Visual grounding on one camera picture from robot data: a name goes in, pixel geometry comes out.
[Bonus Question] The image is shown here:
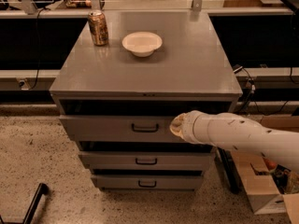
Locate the orange fruit in cup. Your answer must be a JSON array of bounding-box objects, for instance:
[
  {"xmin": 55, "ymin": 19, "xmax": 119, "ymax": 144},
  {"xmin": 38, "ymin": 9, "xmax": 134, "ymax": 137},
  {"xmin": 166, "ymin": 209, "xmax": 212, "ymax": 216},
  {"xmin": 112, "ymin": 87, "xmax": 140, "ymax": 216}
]
[{"xmin": 263, "ymin": 158, "xmax": 278, "ymax": 171}]

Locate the brown cardboard box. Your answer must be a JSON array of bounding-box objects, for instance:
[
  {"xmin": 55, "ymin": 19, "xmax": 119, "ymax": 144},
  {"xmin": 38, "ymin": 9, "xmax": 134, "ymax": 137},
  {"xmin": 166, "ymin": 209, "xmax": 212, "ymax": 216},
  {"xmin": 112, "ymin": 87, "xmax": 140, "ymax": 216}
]
[{"xmin": 231, "ymin": 127, "xmax": 299, "ymax": 224}]

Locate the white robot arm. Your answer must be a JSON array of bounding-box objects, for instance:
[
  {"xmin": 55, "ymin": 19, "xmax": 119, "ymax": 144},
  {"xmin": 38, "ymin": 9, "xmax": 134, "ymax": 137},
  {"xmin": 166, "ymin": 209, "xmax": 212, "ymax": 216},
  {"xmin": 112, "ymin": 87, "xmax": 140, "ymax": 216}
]
[{"xmin": 170, "ymin": 111, "xmax": 299, "ymax": 172}]

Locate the white paper bowl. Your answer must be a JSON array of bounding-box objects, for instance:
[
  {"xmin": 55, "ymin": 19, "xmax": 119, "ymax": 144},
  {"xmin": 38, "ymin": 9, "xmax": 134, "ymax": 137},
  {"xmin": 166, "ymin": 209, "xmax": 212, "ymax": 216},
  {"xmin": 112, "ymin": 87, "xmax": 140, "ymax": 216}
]
[{"xmin": 121, "ymin": 32, "xmax": 163, "ymax": 57}]

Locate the gold soda can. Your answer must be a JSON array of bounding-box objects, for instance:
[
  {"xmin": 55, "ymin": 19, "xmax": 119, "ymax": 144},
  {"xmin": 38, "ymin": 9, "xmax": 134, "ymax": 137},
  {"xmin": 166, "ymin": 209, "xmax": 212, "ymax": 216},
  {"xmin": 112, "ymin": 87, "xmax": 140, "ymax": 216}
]
[{"xmin": 88, "ymin": 10, "xmax": 108, "ymax": 46}]

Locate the grey middle drawer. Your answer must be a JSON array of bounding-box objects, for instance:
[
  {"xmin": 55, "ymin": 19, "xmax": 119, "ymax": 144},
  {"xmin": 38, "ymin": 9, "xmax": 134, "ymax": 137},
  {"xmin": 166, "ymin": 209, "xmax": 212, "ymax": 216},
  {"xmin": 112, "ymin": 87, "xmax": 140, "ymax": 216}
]
[{"xmin": 78, "ymin": 141, "xmax": 213, "ymax": 171}]

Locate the black metal leg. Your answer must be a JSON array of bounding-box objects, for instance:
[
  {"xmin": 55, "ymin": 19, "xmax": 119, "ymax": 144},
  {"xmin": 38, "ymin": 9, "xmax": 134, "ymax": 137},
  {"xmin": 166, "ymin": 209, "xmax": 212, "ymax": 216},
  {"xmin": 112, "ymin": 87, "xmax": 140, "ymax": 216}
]
[{"xmin": 22, "ymin": 183, "xmax": 49, "ymax": 224}]

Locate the grey metal drawer cabinet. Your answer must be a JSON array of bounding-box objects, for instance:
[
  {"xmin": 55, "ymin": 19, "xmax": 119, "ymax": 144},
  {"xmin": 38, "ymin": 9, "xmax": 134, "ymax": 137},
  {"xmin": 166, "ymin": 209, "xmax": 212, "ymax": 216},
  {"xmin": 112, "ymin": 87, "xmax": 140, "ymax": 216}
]
[{"xmin": 49, "ymin": 10, "xmax": 244, "ymax": 192}]

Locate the black cables right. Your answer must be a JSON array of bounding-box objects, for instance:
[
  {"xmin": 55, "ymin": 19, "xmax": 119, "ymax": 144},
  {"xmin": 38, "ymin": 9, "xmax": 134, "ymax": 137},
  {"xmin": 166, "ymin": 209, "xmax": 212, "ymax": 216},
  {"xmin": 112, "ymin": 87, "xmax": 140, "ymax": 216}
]
[{"xmin": 233, "ymin": 64, "xmax": 291, "ymax": 117}]

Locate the black cable left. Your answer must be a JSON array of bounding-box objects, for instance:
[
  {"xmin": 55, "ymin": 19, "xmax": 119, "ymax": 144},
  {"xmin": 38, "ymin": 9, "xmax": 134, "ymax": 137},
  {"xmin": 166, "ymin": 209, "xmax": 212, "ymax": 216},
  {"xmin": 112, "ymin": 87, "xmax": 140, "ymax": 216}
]
[{"xmin": 29, "ymin": 7, "xmax": 50, "ymax": 91}]

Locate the grey drawer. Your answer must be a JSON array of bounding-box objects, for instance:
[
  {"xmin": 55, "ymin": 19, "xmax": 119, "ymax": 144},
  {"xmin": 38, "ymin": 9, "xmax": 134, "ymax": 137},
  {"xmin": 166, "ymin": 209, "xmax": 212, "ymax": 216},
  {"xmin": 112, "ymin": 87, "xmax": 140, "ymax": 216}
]
[
  {"xmin": 61, "ymin": 100, "xmax": 231, "ymax": 143},
  {"xmin": 91, "ymin": 170, "xmax": 204, "ymax": 190},
  {"xmin": 78, "ymin": 141, "xmax": 213, "ymax": 171}
]

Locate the grey bottom drawer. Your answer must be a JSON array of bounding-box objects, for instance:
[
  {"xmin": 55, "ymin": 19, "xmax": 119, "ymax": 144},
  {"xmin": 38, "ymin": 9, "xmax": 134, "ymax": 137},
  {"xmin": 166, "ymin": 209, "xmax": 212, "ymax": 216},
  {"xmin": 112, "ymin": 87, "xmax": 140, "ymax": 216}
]
[{"xmin": 91, "ymin": 170, "xmax": 204, "ymax": 190}]

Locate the grey top drawer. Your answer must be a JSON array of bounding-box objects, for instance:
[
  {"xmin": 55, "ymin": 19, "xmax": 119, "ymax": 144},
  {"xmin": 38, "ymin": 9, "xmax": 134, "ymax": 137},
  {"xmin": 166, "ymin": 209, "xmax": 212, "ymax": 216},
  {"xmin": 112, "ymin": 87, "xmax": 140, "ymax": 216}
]
[{"xmin": 61, "ymin": 100, "xmax": 231, "ymax": 143}]

